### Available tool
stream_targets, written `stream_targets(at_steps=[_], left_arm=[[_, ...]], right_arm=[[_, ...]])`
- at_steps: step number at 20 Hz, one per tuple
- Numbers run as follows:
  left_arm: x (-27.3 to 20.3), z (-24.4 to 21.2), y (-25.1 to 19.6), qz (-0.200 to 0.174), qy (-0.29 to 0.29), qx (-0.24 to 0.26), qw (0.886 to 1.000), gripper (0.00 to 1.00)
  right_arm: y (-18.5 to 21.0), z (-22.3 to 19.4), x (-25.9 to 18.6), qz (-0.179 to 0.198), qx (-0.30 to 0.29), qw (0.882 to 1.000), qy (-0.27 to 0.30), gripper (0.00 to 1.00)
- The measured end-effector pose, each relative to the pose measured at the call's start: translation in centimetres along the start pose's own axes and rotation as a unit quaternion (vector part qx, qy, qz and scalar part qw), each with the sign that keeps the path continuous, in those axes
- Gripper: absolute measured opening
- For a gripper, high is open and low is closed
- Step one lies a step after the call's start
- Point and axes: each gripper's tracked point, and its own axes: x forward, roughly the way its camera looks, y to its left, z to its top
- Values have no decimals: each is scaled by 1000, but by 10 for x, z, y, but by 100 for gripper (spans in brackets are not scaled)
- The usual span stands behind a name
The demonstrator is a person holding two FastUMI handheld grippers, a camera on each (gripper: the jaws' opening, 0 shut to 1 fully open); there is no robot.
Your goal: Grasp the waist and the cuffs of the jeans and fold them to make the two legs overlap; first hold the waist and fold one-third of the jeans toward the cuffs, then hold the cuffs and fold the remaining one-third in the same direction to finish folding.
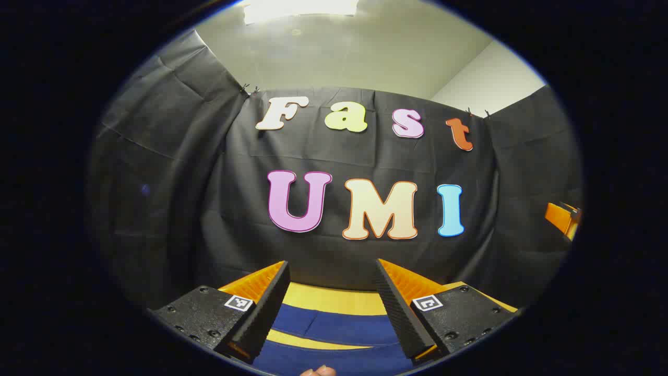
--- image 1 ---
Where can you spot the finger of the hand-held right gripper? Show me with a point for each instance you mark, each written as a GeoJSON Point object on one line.
{"type": "Point", "coordinates": [559, 216]}

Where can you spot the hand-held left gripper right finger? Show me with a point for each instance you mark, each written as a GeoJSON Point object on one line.
{"type": "Point", "coordinates": [399, 313]}

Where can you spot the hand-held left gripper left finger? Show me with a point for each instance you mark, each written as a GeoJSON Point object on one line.
{"type": "Point", "coordinates": [269, 308]}

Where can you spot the blue denim jeans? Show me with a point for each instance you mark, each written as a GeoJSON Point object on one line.
{"type": "Point", "coordinates": [339, 326]}

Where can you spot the black backdrop cloth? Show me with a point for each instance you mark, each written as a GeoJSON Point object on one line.
{"type": "Point", "coordinates": [209, 183]}

